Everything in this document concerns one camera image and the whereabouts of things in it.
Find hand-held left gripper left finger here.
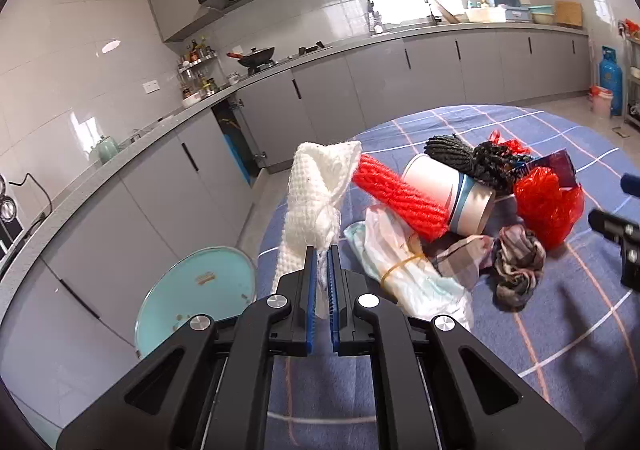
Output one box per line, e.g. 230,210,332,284
57,247,321,450

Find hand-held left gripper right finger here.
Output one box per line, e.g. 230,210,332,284
327,246,586,450

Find purple foil wrapper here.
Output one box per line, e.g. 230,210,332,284
515,150,581,191

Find white knitted cloth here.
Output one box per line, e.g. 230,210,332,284
270,140,363,321

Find white blue paper cup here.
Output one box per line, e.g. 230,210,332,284
401,153,497,235

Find red mesh bag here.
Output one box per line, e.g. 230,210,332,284
514,166,585,251

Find white plastic bag bundle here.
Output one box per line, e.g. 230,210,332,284
342,207,475,331

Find pink bin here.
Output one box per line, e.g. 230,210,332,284
588,84,615,119

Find metal storage shelf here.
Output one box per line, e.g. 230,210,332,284
621,20,640,131

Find plaid cloth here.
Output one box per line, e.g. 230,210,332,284
432,225,547,313

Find blue gas cylinder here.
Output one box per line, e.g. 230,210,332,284
222,112,252,181
599,46,624,117

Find blue plaid tablecloth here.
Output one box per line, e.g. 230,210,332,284
257,104,640,450

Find red foam net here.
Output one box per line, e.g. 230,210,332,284
352,153,451,238

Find red plastic bag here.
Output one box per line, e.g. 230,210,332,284
489,130,526,158

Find black knitted glove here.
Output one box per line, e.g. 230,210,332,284
424,134,532,195

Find cardboard box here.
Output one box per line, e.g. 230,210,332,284
555,0,584,29

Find white plastic tub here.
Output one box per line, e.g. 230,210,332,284
465,7,507,24

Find grey kitchen base cabinets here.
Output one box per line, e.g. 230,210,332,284
0,26,591,381

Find gas stove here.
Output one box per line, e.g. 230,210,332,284
246,47,333,75

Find black wok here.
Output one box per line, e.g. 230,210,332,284
226,46,277,69

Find green teapot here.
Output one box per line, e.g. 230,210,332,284
96,136,121,165

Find wooden cutting board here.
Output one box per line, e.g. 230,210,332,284
432,0,462,24

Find metal spice rack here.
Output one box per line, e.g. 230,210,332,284
177,36,219,98

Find utensil holder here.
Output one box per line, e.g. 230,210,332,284
366,1,384,34

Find countertop appliance with knobs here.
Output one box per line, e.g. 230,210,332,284
0,175,27,258

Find black power cable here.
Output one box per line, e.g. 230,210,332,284
10,172,54,223

